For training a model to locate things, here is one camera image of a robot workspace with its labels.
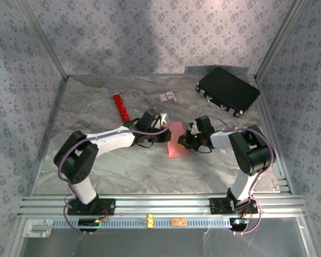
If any pink paper sheet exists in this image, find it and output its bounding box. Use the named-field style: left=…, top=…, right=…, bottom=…
left=166, top=121, right=189, bottom=159

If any small playing card box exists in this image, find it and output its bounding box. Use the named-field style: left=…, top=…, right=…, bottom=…
left=158, top=90, right=177, bottom=104

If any red glitter tube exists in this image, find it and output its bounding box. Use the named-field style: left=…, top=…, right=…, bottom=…
left=112, top=92, right=131, bottom=124

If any black hard case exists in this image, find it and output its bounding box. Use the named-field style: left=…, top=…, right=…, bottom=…
left=195, top=66, right=261, bottom=118

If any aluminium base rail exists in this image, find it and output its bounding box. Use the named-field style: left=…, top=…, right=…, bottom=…
left=18, top=194, right=307, bottom=219

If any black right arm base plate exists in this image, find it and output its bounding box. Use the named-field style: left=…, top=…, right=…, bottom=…
left=210, top=197, right=259, bottom=215

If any aluminium table side rail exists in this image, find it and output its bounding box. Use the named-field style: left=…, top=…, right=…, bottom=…
left=29, top=77, right=69, bottom=196
left=255, top=76, right=294, bottom=195

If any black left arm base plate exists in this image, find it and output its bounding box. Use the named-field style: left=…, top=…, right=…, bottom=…
left=66, top=198, right=116, bottom=216

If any grey slotted cable duct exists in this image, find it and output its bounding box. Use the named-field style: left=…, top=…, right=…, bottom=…
left=52, top=217, right=231, bottom=228

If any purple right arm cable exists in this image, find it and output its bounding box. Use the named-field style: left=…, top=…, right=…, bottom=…
left=207, top=115, right=278, bottom=236

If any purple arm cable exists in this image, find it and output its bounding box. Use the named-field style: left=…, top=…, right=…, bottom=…
left=57, top=104, right=173, bottom=236
left=207, top=115, right=278, bottom=236

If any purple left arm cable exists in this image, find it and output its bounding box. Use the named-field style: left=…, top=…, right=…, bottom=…
left=57, top=104, right=173, bottom=236

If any aluminium frame post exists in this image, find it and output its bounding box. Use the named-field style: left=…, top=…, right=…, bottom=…
left=254, top=0, right=308, bottom=80
left=16, top=0, right=70, bottom=80

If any white plastic bracket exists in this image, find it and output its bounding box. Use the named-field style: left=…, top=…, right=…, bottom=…
left=22, top=218, right=54, bottom=238

